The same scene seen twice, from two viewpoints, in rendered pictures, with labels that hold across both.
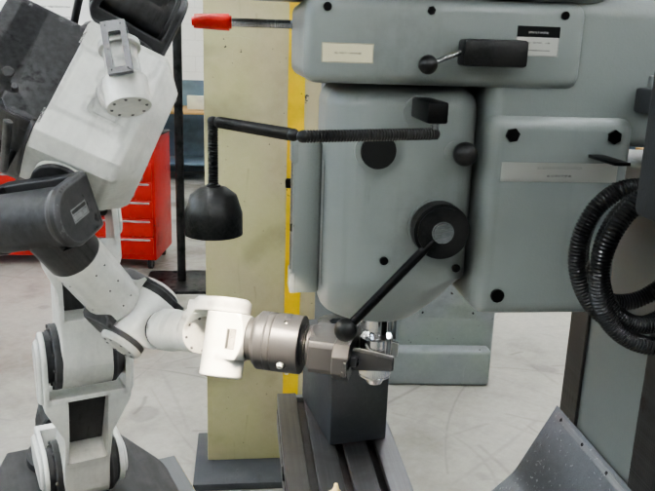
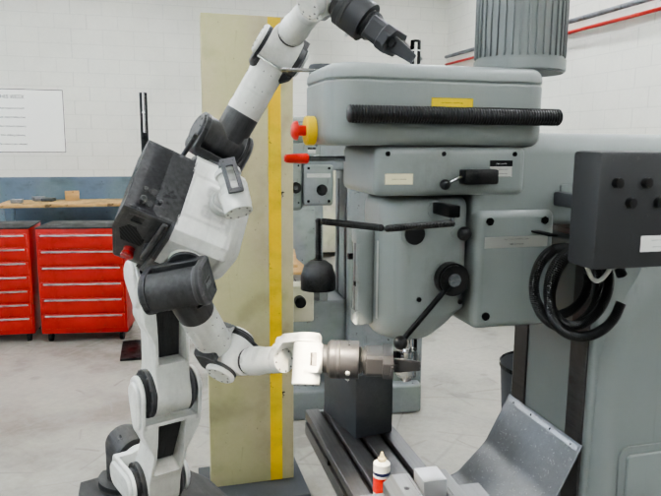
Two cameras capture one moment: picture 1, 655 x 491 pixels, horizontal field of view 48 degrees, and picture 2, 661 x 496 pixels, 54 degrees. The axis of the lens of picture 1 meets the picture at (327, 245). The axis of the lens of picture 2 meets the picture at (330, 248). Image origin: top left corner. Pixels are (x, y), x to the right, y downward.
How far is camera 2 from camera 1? 0.51 m
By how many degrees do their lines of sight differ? 10
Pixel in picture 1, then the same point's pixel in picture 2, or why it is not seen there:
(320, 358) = (374, 366)
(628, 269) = not seen: hidden behind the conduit
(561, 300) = (521, 317)
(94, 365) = (178, 397)
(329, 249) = (385, 294)
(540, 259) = (509, 293)
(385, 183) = (418, 253)
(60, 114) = (189, 218)
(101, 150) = (216, 241)
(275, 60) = (258, 166)
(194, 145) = not seen: hidden behind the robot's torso
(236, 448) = (234, 475)
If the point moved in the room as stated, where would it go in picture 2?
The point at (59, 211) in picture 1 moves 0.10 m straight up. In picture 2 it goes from (202, 281) to (200, 237)
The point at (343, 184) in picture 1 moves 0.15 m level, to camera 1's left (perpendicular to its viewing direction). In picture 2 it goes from (393, 255) to (322, 256)
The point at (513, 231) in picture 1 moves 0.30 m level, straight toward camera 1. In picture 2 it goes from (492, 277) to (515, 313)
